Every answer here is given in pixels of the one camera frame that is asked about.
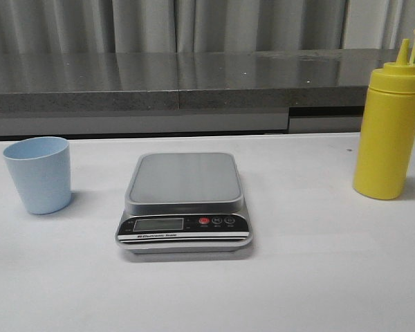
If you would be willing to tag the light blue plastic cup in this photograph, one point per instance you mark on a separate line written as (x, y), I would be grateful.
(41, 171)

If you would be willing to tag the yellow squeeze bottle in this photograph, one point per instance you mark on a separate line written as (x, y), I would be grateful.
(388, 127)

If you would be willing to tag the silver digital kitchen scale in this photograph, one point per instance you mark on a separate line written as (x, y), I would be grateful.
(184, 202)

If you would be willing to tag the grey stone counter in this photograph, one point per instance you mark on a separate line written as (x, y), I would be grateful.
(114, 95)

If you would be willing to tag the grey curtain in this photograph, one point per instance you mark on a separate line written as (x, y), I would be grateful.
(201, 26)

